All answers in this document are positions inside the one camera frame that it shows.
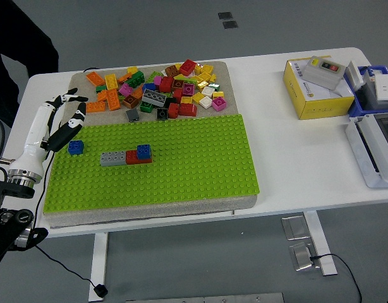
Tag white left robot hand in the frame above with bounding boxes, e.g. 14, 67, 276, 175
8, 87, 89, 177

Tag long red toy brick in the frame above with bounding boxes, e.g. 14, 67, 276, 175
125, 150, 154, 165

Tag green studded baseplate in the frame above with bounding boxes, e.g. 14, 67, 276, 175
43, 114, 261, 215

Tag person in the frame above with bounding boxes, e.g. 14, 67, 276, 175
0, 0, 59, 127

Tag grey-brown mat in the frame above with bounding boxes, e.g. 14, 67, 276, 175
43, 61, 258, 229

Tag white table leg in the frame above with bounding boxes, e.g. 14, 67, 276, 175
303, 210, 339, 276
88, 232, 109, 302

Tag metal floor strip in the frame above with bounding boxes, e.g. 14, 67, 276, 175
126, 292, 285, 303

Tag silver floor outlet cover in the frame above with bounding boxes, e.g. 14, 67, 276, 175
289, 242, 317, 271
281, 215, 310, 241

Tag yellow cardboard box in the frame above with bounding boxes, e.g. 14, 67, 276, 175
282, 59, 355, 121

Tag blue plastic bin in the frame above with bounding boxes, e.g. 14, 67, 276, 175
348, 64, 388, 123

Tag white grey plastic part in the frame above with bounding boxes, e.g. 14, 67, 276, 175
344, 60, 366, 92

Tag black cable with adapter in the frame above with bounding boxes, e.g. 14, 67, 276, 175
32, 181, 109, 298

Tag grey push-button switch box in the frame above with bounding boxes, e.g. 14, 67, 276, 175
303, 56, 346, 90

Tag black power cable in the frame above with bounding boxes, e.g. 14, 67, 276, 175
309, 253, 363, 303

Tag white enclosure with window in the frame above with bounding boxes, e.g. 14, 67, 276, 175
344, 112, 388, 189

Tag white wall socket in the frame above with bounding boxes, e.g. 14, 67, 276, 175
373, 74, 388, 102

